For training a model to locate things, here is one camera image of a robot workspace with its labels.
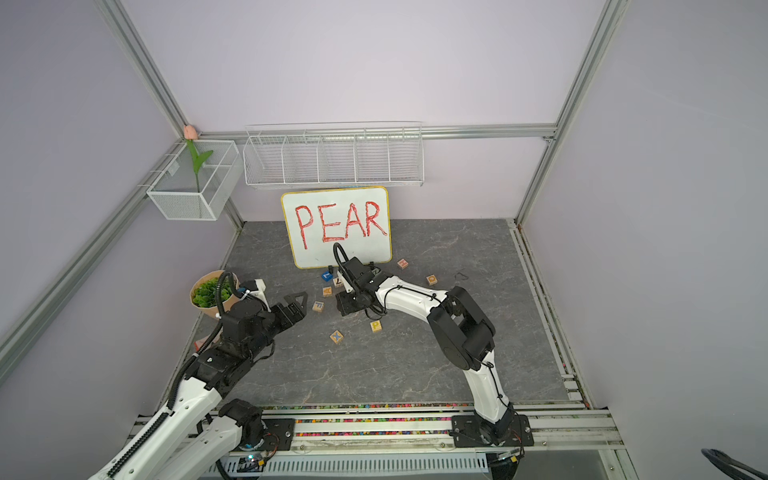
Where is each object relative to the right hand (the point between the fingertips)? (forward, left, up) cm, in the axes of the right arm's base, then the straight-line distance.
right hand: (343, 302), depth 91 cm
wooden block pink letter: (+19, -19, -5) cm, 27 cm away
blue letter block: (+13, +8, -6) cm, 17 cm away
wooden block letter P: (-6, -10, -5) cm, 12 cm away
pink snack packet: (-11, +43, -4) cm, 44 cm away
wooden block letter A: (+7, +7, -5) cm, 11 cm away
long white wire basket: (+42, +4, +25) cm, 49 cm away
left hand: (-7, +10, +12) cm, 17 cm away
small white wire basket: (+27, +43, +25) cm, 57 cm away
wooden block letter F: (+1, +9, -5) cm, 11 cm away
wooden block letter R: (+11, -29, -5) cm, 31 cm away
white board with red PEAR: (+25, -4, +11) cm, 28 cm away
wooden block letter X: (-9, +2, -4) cm, 10 cm away
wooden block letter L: (+10, +4, -5) cm, 12 cm away
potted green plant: (0, +40, +6) cm, 41 cm away
